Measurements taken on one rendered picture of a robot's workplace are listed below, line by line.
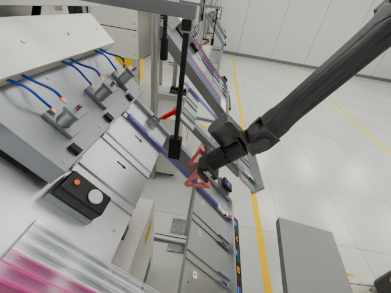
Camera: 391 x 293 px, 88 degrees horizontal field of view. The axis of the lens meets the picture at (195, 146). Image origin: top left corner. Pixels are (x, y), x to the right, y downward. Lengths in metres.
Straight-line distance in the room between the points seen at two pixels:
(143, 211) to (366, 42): 0.85
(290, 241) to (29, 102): 0.96
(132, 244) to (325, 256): 0.76
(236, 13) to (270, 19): 1.14
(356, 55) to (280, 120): 0.18
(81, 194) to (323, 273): 0.89
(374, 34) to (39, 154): 0.59
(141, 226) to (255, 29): 7.65
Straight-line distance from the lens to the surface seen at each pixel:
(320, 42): 8.66
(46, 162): 0.35
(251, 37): 8.07
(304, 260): 1.00
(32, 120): 0.36
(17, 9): 0.71
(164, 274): 1.46
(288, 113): 0.53
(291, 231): 1.05
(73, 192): 0.35
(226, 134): 0.52
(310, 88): 0.52
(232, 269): 0.71
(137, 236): 0.85
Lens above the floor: 1.35
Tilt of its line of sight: 35 degrees down
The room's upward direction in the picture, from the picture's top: 10 degrees clockwise
